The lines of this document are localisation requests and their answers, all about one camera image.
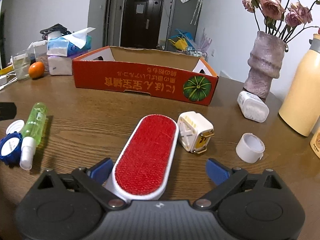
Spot green spray bottle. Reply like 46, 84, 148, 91
20, 102, 47, 170

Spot dark entrance door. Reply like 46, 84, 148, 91
120, 0, 164, 49

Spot red white lint brush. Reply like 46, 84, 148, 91
105, 114, 179, 203

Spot purple white tissue pack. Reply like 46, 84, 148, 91
48, 50, 88, 76

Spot white charger with cable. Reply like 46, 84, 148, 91
0, 70, 17, 90

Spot white umbrella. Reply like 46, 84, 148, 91
190, 0, 203, 25

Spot clear plastic food container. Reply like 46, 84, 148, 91
32, 40, 49, 72

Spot white tape roll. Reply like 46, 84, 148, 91
235, 133, 265, 164

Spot white bottle cap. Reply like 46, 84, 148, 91
6, 120, 25, 135

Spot blue tissue pack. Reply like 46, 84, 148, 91
47, 27, 95, 57

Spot glass cup with straw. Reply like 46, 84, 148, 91
11, 43, 35, 81

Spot yellow blue bags pile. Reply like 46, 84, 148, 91
167, 29, 195, 51

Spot yellow thermos jug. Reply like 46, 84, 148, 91
279, 34, 319, 137

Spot blue gear-shaped lid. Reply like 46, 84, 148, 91
1, 132, 23, 166

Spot pink ceramic vase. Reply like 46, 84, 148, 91
244, 31, 287, 99

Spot wire rack with bottles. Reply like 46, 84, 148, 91
183, 47, 207, 60

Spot cream cube charger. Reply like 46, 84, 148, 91
177, 111, 214, 154

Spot orange fruit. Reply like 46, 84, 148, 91
28, 61, 45, 80

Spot yellow bear mug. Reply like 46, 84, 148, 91
310, 128, 320, 158

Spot grey refrigerator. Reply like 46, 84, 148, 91
165, 0, 199, 51

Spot red cardboard box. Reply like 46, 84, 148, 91
72, 46, 219, 106

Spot black device on container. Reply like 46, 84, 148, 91
40, 23, 71, 40

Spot white cotton swab box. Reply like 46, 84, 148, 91
237, 90, 270, 123

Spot dried pink roses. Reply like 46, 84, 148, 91
242, 0, 319, 43

